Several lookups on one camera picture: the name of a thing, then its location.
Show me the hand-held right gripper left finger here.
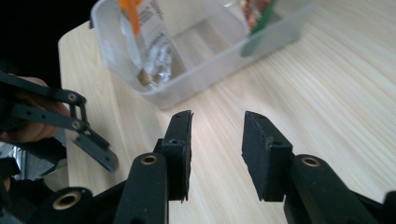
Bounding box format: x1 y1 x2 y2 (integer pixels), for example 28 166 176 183
113 109 194 224

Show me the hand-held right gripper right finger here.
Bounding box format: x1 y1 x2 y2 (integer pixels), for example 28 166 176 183
241 110 381 224

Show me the clear plastic storage container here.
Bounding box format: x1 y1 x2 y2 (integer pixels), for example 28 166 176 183
90 0 316 110

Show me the white and orange seasoning packet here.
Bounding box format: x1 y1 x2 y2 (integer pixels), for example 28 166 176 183
119 0 174 91

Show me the green seasoning packet meat picture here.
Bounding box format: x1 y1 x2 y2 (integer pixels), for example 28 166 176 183
239 0 283 59

